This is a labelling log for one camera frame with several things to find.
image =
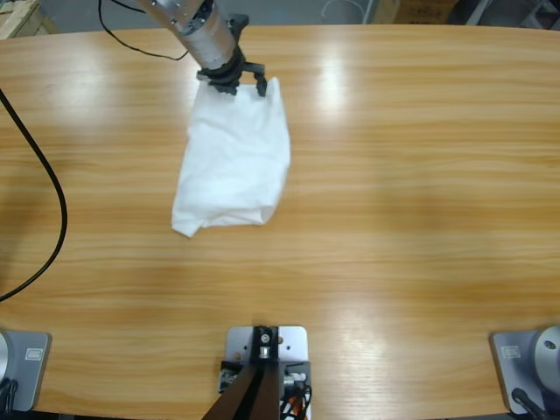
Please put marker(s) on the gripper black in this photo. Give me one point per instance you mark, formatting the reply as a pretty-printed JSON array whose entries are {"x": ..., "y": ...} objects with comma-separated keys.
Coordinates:
[{"x": 227, "y": 74}]

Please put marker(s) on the white t-shirt with small print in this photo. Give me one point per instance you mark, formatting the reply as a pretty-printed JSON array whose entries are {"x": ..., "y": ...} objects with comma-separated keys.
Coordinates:
[{"x": 236, "y": 166}]

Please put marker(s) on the wooden pallet stack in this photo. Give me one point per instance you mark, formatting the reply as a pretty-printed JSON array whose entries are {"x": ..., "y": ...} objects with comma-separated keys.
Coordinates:
[{"x": 22, "y": 17}]

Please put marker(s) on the brown cardboard box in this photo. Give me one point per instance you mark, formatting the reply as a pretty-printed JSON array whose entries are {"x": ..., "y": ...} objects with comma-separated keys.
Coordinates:
[{"x": 420, "y": 11}]

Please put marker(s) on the arm grey base plate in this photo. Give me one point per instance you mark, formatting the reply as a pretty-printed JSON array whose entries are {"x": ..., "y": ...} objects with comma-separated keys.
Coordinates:
[
  {"x": 547, "y": 354},
  {"x": 32, "y": 372}
]

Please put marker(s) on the black clamp with silver connector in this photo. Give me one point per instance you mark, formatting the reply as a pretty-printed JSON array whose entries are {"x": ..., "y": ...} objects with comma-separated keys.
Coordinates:
[
  {"x": 297, "y": 376},
  {"x": 228, "y": 376}
]

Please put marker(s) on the black background equipment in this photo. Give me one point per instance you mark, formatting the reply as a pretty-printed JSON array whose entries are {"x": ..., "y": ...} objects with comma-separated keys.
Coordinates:
[{"x": 503, "y": 11}]

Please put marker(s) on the white grey mounting plate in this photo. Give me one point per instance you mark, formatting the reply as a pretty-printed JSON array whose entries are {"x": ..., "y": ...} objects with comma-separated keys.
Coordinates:
[{"x": 236, "y": 345}]

